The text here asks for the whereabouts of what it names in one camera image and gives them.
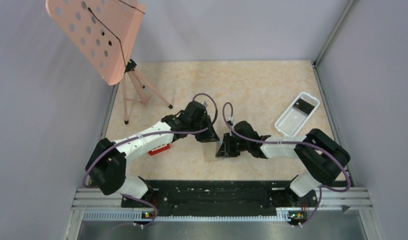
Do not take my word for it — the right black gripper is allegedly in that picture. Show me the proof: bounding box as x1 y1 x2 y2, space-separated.
216 132 250 158

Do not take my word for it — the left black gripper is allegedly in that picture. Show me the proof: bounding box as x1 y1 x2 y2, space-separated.
189 114 220 143

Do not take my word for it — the silver blue credit card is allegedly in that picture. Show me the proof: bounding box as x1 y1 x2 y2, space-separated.
216 140 223 152

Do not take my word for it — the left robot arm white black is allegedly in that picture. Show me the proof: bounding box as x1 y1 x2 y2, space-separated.
85 100 219 207

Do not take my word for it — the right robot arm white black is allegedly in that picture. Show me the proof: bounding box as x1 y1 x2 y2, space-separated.
215 121 351 206

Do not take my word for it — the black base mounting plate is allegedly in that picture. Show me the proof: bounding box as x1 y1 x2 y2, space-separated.
117 180 320 219

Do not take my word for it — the white perforated plastic basket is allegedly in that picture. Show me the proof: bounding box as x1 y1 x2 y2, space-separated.
274 92 320 137

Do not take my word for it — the black item in basket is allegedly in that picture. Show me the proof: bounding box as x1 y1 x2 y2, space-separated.
293 98 315 116

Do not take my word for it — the pink perforated music stand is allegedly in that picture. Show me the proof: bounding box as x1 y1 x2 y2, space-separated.
45 0 173 124

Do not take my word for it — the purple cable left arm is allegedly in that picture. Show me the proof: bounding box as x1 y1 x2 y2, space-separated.
82 93 219 229

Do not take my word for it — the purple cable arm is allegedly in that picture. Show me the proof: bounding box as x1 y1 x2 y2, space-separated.
82 93 219 229
222 101 352 229

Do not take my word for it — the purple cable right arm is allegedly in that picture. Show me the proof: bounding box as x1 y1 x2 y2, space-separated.
222 101 352 229

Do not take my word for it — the aluminium side rail left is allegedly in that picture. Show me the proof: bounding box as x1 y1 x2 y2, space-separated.
86 82 120 188

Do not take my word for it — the aluminium frame rail front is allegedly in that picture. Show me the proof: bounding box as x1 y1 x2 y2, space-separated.
71 187 373 225

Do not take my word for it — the black cable on stand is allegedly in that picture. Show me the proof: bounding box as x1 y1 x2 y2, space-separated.
87 0 146 67

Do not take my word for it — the aluminium corner post right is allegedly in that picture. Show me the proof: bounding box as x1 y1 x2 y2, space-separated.
312 0 359 69

